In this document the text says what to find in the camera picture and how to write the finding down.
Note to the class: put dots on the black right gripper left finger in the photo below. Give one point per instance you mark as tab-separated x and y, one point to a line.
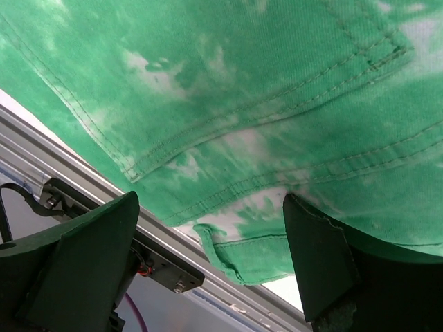
68	277

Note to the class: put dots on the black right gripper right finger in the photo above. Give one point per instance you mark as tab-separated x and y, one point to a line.
351	281

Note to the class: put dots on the green tie-dye trousers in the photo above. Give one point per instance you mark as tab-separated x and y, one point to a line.
213	111

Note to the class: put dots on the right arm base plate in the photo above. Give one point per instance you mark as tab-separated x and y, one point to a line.
146	258

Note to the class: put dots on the aluminium rail frame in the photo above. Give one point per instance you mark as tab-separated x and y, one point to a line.
30	156

